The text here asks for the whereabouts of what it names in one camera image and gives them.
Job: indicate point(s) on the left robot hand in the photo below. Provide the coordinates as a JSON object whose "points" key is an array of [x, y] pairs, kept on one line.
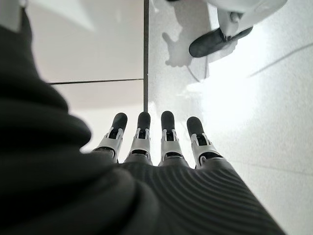
{"points": [[122, 195]]}

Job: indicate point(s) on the left black robot foot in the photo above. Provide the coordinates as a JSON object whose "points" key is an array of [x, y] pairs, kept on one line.
{"points": [[207, 44]]}

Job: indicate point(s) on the left silver robot leg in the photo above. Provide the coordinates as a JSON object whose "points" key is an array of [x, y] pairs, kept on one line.
{"points": [[234, 12]]}

